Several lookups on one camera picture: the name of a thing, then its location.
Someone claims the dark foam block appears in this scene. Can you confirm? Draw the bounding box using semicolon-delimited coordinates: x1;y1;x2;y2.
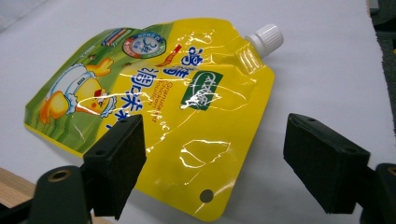
367;0;396;132

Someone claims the yellow spouted seasoning pouch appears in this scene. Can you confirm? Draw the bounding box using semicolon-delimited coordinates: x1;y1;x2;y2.
23;17;285;223

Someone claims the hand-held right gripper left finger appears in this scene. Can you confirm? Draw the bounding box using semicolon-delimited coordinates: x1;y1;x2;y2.
81;114;148;221

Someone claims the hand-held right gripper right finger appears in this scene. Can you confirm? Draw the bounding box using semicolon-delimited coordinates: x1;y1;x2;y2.
282;112;372;215

